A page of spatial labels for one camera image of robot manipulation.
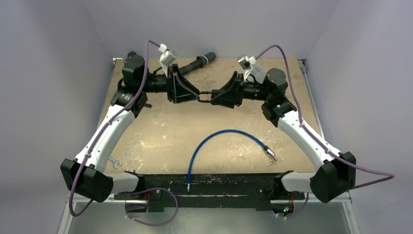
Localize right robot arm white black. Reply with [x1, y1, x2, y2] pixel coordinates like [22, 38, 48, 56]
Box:
[209, 68, 356, 203]

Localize blue cable lock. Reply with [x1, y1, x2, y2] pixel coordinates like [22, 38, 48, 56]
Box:
[186, 129, 277, 193]

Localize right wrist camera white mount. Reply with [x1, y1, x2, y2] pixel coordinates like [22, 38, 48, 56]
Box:
[237, 55, 257, 83]

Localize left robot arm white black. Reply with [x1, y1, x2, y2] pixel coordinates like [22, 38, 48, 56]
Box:
[60, 51, 216, 202]

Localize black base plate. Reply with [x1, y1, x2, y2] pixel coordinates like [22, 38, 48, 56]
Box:
[114, 173, 305, 212]

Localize black padlock with key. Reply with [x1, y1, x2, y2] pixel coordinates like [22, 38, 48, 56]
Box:
[196, 89, 223, 106]

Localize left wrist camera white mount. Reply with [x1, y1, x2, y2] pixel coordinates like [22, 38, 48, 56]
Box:
[158, 44, 176, 76]

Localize small silver keys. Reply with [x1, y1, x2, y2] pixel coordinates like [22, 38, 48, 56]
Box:
[266, 159, 277, 167]

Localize clear plastic organizer box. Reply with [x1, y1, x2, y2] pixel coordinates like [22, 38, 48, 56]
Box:
[247, 63, 268, 84]

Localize silver open-end wrench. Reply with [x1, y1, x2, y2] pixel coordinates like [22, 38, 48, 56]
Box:
[109, 156, 122, 169]

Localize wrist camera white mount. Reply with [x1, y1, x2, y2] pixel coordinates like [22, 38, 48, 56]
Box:
[237, 55, 257, 83]
[158, 44, 176, 76]

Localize black corrugated hose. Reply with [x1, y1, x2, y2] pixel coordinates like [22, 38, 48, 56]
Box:
[127, 51, 217, 78]

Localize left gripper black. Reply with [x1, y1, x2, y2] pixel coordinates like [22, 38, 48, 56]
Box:
[139, 64, 200, 103]

